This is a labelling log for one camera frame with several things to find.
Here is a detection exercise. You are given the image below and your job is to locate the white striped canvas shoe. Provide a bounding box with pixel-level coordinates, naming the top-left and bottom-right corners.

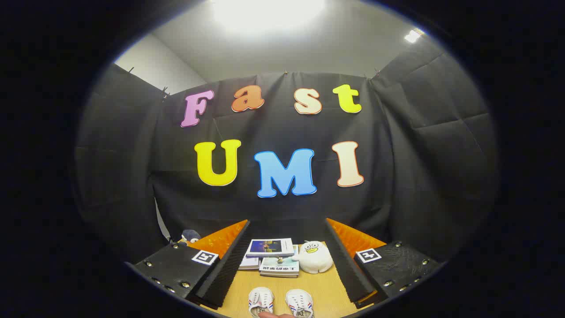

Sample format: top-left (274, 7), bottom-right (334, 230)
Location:
top-left (285, 289), bottom-right (315, 318)
top-left (248, 287), bottom-right (275, 318)

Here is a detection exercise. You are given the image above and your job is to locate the blue penguin plush toy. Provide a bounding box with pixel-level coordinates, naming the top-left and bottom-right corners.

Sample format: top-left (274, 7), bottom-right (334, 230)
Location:
top-left (179, 229), bottom-right (201, 246)

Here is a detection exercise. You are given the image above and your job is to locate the white duck plush toy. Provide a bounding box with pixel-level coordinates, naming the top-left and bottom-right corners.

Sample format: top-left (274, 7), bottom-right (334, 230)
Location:
top-left (298, 240), bottom-right (334, 274)

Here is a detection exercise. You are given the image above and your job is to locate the white text-covered book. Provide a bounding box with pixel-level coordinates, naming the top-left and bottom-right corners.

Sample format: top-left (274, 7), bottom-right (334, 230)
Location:
top-left (238, 255), bottom-right (261, 271)

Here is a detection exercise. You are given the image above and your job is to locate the book with blue photo cover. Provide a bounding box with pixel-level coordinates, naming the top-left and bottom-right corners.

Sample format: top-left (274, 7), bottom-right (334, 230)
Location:
top-left (246, 238), bottom-right (295, 258)

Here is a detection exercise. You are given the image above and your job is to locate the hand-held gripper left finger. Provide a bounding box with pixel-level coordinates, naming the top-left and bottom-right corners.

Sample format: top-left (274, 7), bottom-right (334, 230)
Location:
top-left (132, 220), bottom-right (251, 310)

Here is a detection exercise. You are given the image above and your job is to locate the large ceiling light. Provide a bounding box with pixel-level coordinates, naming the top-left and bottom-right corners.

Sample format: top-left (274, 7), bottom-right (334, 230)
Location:
top-left (212, 0), bottom-right (327, 31)

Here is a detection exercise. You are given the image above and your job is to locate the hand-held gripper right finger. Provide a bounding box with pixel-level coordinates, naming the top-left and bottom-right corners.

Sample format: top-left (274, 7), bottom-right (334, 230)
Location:
top-left (325, 218), bottom-right (442, 309)

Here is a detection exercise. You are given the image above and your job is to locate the book with teal cover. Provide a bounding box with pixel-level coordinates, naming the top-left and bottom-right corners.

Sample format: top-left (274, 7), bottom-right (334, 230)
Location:
top-left (260, 256), bottom-right (300, 273)

